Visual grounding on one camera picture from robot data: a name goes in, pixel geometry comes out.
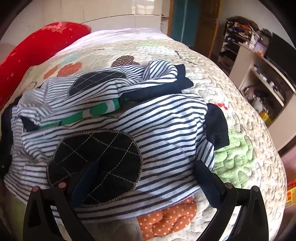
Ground red pillow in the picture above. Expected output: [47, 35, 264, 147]
[0, 22, 92, 109]

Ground white shelf unit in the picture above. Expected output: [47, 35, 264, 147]
[218, 20, 296, 149]

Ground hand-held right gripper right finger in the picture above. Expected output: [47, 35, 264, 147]
[193, 160, 270, 241]

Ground yellow bottle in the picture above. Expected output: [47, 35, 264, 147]
[259, 111, 273, 127]

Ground shoe rack with shoes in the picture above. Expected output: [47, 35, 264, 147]
[220, 16, 260, 58]

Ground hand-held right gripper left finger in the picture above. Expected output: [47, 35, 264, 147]
[23, 161, 102, 241]

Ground black television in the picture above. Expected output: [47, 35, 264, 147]
[266, 32, 296, 75]

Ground patchwork heart quilt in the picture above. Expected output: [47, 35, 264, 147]
[0, 30, 288, 241]

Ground orange yellow box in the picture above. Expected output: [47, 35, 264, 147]
[285, 178, 296, 209]

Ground teal door panel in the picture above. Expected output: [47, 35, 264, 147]
[170, 0, 201, 47]

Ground striped pants with dark patches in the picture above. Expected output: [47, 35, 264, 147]
[1, 59, 229, 220]

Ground wooden door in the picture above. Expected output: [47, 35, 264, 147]
[194, 0, 223, 58]

